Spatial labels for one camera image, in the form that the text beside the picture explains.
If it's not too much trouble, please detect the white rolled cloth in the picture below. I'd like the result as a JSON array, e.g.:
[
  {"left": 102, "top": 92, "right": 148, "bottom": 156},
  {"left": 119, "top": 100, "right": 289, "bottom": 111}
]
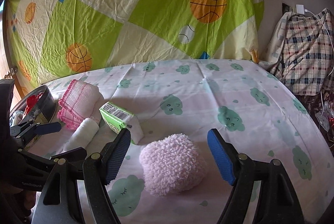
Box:
[{"left": 62, "top": 118, "right": 99, "bottom": 152}]

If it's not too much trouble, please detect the green tissue pack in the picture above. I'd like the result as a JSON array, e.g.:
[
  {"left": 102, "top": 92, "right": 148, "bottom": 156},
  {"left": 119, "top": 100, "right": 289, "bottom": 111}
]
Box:
[{"left": 100, "top": 102, "right": 144, "bottom": 145}]

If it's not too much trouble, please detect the cloud-print table cloth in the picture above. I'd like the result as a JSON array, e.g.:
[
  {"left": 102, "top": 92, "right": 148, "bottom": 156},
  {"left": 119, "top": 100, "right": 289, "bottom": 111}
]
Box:
[{"left": 28, "top": 58, "right": 332, "bottom": 224}]

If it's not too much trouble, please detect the round cookie tin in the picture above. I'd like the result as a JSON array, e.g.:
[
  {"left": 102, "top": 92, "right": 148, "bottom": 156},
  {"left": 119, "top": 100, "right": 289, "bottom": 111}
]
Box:
[{"left": 9, "top": 85, "right": 61, "bottom": 150}]

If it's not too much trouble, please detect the fluffy pink plush pouch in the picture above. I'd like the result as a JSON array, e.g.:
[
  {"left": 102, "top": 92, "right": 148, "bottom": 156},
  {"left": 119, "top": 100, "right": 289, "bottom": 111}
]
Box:
[{"left": 139, "top": 134, "right": 207, "bottom": 196}]

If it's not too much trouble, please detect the pink crochet-edged cloth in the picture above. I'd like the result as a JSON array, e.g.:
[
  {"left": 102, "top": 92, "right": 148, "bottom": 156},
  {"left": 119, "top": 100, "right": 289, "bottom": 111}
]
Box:
[{"left": 57, "top": 79, "right": 105, "bottom": 131}]

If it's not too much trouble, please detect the plaid storage bag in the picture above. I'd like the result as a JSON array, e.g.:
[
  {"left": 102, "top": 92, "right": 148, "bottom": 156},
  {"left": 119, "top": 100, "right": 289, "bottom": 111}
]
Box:
[{"left": 259, "top": 8, "right": 333, "bottom": 96}]

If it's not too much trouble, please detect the green cream sports bedsheet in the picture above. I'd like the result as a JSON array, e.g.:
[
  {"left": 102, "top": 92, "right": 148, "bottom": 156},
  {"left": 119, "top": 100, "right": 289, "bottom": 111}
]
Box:
[{"left": 6, "top": 0, "right": 264, "bottom": 93}]

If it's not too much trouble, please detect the brass door handle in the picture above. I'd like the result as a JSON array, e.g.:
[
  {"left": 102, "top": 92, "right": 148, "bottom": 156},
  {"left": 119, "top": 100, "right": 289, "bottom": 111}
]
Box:
[{"left": 4, "top": 66, "right": 18, "bottom": 79}]

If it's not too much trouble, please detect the white charger cable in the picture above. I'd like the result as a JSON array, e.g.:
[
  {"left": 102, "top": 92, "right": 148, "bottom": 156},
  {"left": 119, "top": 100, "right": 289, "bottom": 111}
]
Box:
[{"left": 303, "top": 9, "right": 334, "bottom": 65}]

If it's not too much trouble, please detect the white wall charger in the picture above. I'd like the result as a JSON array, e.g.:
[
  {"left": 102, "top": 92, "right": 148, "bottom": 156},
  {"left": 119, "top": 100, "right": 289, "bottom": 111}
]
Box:
[{"left": 296, "top": 4, "right": 305, "bottom": 15}]

